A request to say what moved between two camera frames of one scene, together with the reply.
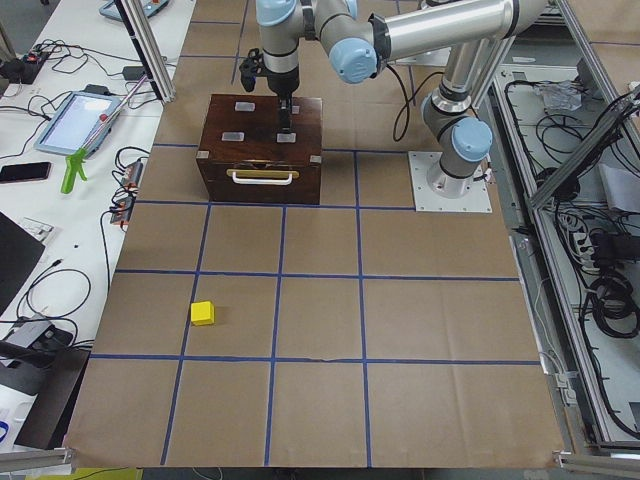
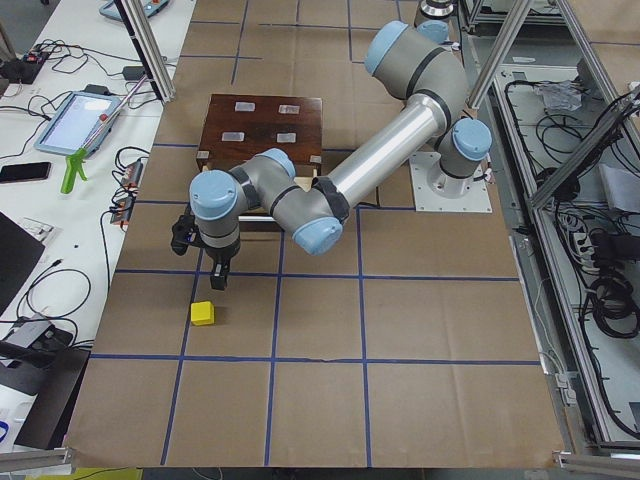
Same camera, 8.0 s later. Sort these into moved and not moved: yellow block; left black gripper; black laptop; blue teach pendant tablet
Moved: left black gripper
Not moved: blue teach pendant tablet; black laptop; yellow block
